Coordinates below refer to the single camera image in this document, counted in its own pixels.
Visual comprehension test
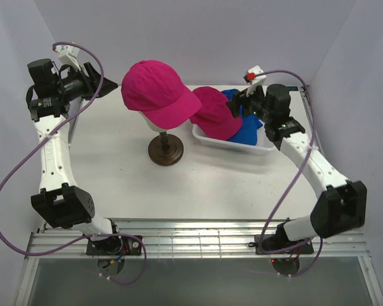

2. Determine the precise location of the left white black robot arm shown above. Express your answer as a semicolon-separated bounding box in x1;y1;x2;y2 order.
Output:
26;59;123;255

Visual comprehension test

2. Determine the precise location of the brown round wooden stand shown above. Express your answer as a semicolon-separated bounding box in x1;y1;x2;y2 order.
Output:
148;131;184;166

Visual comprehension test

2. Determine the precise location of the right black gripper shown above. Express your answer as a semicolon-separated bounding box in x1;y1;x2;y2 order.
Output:
225;82;272;124

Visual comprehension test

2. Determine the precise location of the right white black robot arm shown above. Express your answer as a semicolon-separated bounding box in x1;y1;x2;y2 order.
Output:
227;84;367;254

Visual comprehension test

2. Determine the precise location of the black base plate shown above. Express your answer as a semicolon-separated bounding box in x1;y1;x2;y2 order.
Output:
86;235;142;256
248;234;314;255

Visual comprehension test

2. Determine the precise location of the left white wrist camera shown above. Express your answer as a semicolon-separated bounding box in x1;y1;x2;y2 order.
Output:
52;45;82;71

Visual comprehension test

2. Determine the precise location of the blue cap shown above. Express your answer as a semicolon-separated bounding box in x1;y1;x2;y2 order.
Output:
217;105;262;145

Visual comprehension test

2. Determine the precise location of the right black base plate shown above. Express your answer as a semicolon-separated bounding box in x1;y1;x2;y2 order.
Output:
248;234;314;255

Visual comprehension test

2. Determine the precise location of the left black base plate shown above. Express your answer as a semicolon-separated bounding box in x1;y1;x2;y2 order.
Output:
86;235;142;256

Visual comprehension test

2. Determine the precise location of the white plastic basket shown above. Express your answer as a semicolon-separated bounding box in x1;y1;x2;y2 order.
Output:
191;124;276;155

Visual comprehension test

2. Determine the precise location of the pink cap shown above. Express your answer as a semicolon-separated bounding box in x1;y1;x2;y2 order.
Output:
121;59;202;117
190;86;243;140

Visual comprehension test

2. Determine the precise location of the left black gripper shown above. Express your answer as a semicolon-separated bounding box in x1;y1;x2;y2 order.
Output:
56;62;118;102

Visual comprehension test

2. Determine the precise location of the aluminium rail frame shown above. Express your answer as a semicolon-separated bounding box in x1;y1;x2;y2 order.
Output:
24;85;371;259

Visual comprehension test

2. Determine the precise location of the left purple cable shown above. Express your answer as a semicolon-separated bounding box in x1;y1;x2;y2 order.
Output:
0;41;147;286

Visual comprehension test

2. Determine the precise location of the cream foam mannequin head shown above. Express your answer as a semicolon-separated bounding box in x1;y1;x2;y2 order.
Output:
139;112;190;132

